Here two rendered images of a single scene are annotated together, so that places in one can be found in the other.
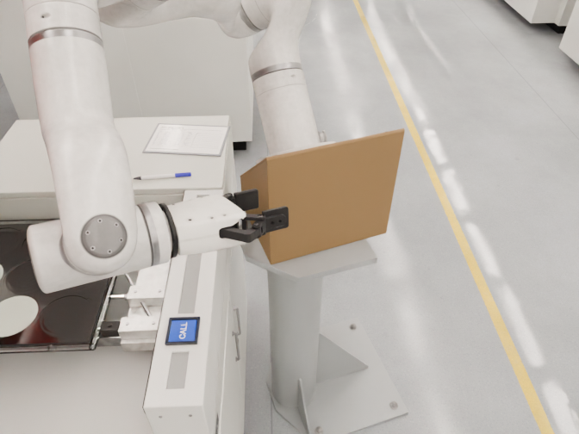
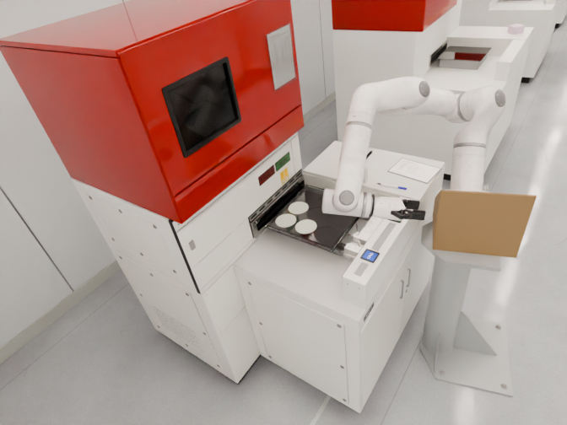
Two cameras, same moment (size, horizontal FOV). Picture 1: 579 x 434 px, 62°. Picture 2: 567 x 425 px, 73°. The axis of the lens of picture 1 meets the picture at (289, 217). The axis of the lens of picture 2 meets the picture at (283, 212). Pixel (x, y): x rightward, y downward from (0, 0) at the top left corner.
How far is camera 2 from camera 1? 65 cm
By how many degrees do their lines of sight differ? 33
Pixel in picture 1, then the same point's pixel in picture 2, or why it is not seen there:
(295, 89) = (474, 158)
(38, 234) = (327, 191)
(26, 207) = (326, 183)
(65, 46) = (357, 128)
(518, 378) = not seen: outside the picture
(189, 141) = (414, 171)
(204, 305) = (384, 250)
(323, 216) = (471, 232)
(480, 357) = not seen: outside the picture
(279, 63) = (469, 142)
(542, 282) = not seen: outside the picture
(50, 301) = (321, 226)
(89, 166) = (349, 173)
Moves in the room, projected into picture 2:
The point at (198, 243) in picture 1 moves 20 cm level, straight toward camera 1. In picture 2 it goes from (380, 213) to (366, 255)
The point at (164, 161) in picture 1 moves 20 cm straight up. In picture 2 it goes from (396, 179) to (398, 142)
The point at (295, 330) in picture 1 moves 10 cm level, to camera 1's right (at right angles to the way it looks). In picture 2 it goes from (442, 298) to (464, 307)
